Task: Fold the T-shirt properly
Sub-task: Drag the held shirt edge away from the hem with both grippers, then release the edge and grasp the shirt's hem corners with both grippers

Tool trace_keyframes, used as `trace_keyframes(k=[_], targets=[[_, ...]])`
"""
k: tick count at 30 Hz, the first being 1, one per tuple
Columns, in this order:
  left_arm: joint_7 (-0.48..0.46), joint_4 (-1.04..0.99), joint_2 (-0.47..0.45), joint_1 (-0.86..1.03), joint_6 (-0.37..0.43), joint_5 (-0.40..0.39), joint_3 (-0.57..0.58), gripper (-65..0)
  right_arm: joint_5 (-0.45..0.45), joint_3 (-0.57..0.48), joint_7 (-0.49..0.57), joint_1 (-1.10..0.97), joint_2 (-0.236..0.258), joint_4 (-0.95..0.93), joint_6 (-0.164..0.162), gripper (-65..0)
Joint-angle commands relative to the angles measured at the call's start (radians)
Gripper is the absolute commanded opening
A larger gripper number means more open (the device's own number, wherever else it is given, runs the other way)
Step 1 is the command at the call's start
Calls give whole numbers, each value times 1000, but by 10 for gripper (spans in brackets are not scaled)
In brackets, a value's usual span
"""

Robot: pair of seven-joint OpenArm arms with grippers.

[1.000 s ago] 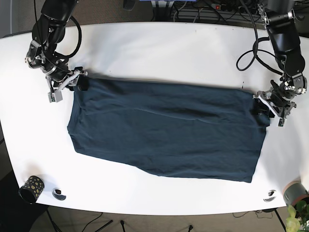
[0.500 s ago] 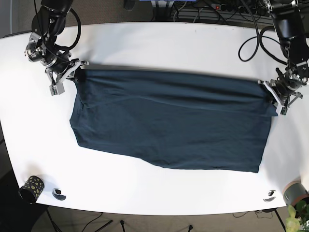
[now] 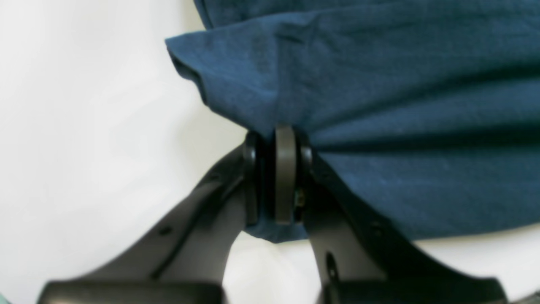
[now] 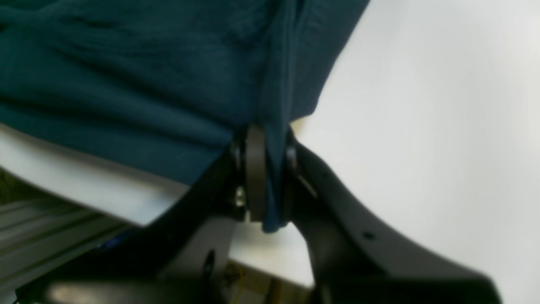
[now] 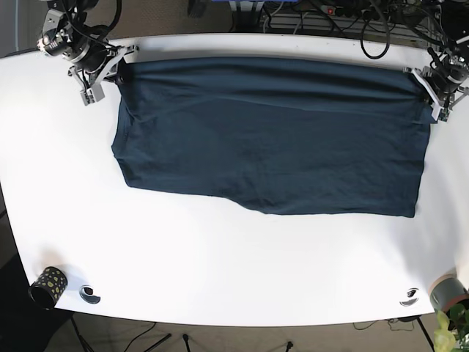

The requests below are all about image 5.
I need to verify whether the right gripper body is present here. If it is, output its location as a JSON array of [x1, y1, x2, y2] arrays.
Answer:
[[67, 45, 139, 106]]

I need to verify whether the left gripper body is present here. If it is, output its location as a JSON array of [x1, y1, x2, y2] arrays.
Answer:
[[405, 62, 468, 122]]

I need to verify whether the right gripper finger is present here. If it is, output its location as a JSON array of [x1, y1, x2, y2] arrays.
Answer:
[[111, 62, 133, 85]]

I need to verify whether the navy blue T-shirt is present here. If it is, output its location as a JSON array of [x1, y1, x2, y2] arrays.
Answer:
[[111, 57, 434, 218]]

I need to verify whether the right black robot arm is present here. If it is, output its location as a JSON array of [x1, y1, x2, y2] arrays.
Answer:
[[37, 1, 139, 106]]

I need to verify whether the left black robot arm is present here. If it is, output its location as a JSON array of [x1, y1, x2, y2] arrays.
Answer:
[[399, 1, 468, 121]]

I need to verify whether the grey plant pot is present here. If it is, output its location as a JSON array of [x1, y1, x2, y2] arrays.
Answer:
[[429, 274, 468, 313]]

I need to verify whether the right metal table grommet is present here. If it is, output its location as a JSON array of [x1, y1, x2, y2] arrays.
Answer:
[[399, 287, 420, 307]]

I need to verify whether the metal table grommet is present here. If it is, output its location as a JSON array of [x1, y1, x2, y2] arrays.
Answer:
[[399, 287, 420, 307], [79, 285, 101, 304]]

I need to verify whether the left metal table grommet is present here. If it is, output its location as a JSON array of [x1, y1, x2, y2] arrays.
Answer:
[[79, 285, 101, 304]]

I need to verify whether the black floral cup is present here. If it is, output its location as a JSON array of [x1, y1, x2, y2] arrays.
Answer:
[[28, 266, 68, 310]]

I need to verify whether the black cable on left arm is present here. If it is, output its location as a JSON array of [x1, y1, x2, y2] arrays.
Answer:
[[359, 0, 396, 61]]

